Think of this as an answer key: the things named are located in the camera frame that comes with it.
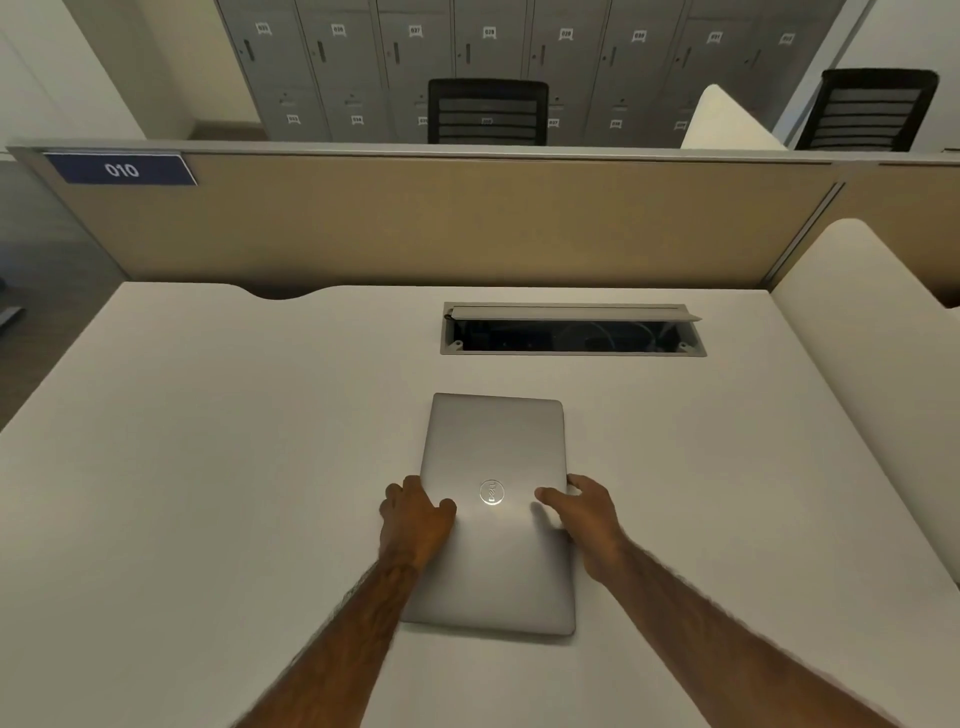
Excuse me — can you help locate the person's left hand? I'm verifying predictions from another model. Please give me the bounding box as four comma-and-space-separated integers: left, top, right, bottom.
377, 474, 459, 575

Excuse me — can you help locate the person's right hand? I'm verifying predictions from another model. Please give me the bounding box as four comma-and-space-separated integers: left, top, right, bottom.
534, 473, 628, 588

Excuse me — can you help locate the silver laptop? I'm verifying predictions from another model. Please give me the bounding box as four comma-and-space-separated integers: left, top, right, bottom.
401, 392, 577, 638

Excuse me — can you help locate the person's right forearm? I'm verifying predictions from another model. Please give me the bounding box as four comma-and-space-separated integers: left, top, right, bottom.
596, 536, 898, 728

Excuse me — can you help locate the person's left forearm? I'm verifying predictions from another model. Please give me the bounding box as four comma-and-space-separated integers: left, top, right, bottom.
258, 554, 423, 728

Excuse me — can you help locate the long beige partition panel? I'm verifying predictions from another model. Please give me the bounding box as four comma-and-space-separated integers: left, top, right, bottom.
7, 142, 845, 300

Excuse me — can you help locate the large white curved desk divider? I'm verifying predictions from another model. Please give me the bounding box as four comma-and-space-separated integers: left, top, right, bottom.
770, 218, 960, 586

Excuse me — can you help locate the small white curved desk divider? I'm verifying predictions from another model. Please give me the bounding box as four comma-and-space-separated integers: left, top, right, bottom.
680, 83, 789, 151

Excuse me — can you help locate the black mesh office chair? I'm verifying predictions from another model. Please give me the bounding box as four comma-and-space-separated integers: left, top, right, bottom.
427, 78, 550, 146
794, 68, 940, 153

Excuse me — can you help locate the short beige partition panel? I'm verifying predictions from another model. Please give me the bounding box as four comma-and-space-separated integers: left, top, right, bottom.
772, 149, 960, 309

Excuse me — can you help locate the blue number sign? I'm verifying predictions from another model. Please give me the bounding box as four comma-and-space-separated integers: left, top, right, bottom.
42, 152, 199, 187

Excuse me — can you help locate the bank of grey lockers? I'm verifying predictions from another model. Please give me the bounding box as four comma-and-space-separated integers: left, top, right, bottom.
213, 0, 849, 144

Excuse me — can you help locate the grey desk cable box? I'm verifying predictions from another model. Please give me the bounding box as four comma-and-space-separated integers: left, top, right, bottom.
440, 302, 708, 358

